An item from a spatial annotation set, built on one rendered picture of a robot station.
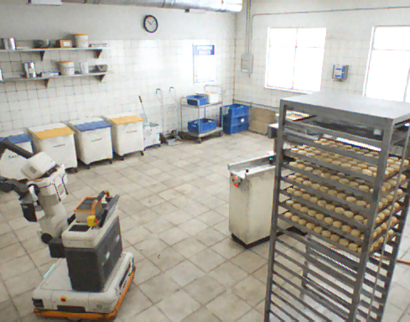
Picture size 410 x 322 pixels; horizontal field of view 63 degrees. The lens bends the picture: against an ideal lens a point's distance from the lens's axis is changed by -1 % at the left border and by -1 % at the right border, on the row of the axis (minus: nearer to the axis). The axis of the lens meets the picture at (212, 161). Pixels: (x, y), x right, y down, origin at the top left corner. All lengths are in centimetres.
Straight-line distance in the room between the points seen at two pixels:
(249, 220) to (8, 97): 428
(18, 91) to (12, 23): 102
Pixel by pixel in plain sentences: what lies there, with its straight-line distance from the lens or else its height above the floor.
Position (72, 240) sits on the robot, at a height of 77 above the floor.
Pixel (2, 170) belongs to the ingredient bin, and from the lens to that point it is 569.
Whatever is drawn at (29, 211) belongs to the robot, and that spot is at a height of 91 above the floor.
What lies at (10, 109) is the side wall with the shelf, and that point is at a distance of 619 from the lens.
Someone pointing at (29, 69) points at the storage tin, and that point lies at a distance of 595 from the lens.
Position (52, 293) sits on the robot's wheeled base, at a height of 28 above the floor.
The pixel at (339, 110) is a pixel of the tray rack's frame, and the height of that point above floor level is 181.
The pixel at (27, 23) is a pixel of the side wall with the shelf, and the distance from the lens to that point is 621.
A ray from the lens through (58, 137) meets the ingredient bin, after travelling 575.
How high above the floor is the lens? 216
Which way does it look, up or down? 21 degrees down
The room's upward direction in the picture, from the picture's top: straight up
